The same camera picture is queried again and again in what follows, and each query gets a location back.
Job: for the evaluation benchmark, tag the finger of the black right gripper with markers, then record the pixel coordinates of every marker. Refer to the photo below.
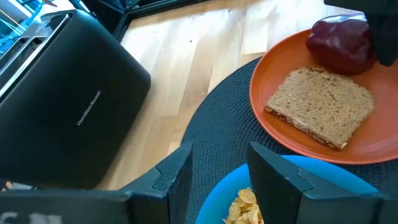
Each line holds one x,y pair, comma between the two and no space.
385,40

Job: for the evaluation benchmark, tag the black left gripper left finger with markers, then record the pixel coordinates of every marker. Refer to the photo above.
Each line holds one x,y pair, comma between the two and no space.
168,193

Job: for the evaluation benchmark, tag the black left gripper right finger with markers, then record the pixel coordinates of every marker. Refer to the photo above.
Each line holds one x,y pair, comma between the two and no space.
273,186

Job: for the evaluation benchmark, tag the dark red apple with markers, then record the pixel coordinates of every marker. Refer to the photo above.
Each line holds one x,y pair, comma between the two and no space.
339,43

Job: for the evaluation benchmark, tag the brown bread toast slice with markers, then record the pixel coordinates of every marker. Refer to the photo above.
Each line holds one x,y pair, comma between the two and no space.
320,105

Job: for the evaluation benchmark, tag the cereal flakes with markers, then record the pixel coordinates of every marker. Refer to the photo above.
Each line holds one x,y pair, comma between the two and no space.
245,205

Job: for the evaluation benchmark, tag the light blue bowl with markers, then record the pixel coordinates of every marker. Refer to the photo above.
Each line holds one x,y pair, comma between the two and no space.
217,202

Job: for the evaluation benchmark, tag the dark round woven placemat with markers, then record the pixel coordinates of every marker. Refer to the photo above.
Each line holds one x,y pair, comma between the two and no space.
224,124

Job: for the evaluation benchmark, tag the orange plate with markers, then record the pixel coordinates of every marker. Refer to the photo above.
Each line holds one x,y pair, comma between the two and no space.
367,143

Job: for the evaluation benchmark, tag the black toaster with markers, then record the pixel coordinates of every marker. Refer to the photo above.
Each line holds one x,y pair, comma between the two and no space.
77,109

